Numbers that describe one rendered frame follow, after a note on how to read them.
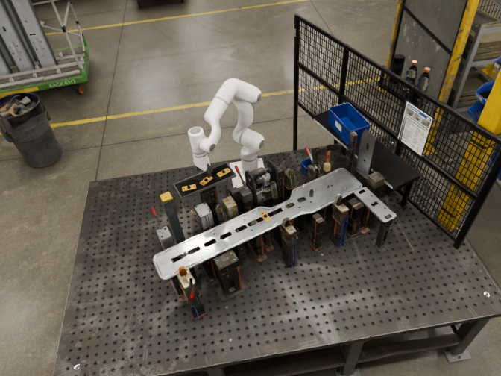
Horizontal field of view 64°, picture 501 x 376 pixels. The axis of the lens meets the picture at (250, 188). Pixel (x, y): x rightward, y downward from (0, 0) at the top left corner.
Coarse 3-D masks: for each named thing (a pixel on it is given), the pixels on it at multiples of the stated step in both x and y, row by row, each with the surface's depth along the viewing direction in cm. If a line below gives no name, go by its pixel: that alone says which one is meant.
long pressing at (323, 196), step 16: (336, 176) 262; (352, 176) 262; (304, 192) 254; (320, 192) 253; (336, 192) 252; (352, 192) 252; (256, 208) 248; (272, 208) 247; (288, 208) 246; (304, 208) 245; (320, 208) 245; (224, 224) 241; (240, 224) 240; (256, 224) 240; (272, 224) 239; (192, 240) 234; (208, 240) 234; (224, 240) 233; (240, 240) 232; (160, 256) 228; (176, 256) 228; (192, 256) 227; (208, 256) 226; (160, 272) 221; (176, 272) 220
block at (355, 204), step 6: (354, 198) 251; (348, 204) 251; (354, 204) 247; (360, 204) 247; (354, 210) 247; (360, 210) 247; (354, 216) 250; (360, 216) 252; (348, 222) 260; (354, 222) 256; (348, 228) 263; (354, 228) 260; (348, 234) 266; (354, 234) 264
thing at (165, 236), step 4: (164, 228) 235; (160, 232) 233; (164, 232) 232; (168, 232) 232; (160, 236) 230; (164, 236) 230; (168, 236) 230; (160, 240) 230; (164, 240) 230; (168, 240) 232; (172, 240) 234; (164, 244) 232; (168, 244) 234; (172, 244) 236; (164, 248) 235; (176, 260) 248
